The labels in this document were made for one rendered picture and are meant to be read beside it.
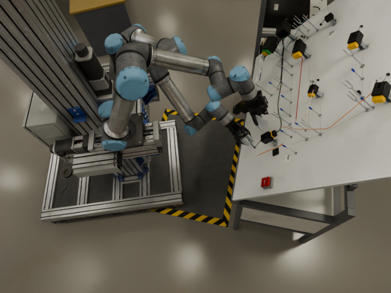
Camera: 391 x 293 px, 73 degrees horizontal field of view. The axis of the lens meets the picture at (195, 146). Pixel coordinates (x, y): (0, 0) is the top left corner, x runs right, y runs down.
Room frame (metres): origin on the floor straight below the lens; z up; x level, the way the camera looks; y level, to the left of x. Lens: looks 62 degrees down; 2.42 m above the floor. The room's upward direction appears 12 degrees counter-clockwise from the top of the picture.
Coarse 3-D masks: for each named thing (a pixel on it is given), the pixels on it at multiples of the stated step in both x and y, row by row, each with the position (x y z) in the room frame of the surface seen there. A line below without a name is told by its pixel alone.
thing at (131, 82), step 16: (128, 64) 0.75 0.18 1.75; (144, 64) 0.77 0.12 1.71; (128, 80) 0.68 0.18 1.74; (144, 80) 0.69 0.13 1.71; (128, 96) 0.67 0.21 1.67; (112, 112) 0.73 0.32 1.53; (128, 112) 0.70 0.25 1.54; (112, 128) 0.71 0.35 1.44; (128, 128) 0.74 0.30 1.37; (112, 144) 0.67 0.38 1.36
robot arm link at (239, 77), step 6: (240, 66) 0.77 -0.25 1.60; (234, 72) 0.75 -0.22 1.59; (240, 72) 0.74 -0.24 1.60; (246, 72) 0.74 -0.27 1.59; (234, 78) 0.73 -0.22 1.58; (240, 78) 0.72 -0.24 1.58; (246, 78) 0.72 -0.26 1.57; (234, 84) 0.72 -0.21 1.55; (240, 84) 0.71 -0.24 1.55; (246, 84) 0.71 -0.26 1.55; (252, 84) 0.72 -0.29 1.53; (234, 90) 0.71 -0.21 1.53; (240, 90) 0.71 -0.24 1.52; (246, 90) 0.70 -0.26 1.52; (252, 90) 0.71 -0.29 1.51
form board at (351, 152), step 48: (336, 0) 1.34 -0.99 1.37; (384, 0) 1.04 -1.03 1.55; (288, 48) 1.29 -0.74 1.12; (336, 48) 0.97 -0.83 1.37; (384, 48) 0.76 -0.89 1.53; (288, 96) 0.89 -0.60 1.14; (336, 96) 0.68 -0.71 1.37; (288, 144) 0.58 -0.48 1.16; (336, 144) 0.44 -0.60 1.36; (384, 144) 0.34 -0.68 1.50; (240, 192) 0.45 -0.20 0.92; (288, 192) 0.33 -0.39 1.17
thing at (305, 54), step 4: (304, 36) 1.17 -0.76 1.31; (296, 44) 1.12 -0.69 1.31; (300, 44) 1.10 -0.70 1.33; (304, 44) 1.10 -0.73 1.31; (296, 48) 1.09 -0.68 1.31; (300, 48) 1.07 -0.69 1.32; (304, 48) 1.08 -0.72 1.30; (292, 52) 1.09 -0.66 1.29; (304, 52) 1.08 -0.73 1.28; (304, 56) 1.07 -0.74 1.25; (308, 56) 1.06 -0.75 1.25
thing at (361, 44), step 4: (356, 32) 0.89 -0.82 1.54; (360, 32) 0.88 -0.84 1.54; (352, 36) 0.88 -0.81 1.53; (356, 36) 0.86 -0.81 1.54; (360, 36) 0.86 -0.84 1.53; (348, 40) 0.88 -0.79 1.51; (352, 40) 0.86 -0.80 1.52; (356, 40) 0.84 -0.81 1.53; (360, 40) 0.85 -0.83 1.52; (360, 44) 0.83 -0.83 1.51; (364, 44) 0.85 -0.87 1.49; (368, 44) 0.85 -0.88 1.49; (360, 48) 0.85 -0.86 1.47; (364, 48) 0.84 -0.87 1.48
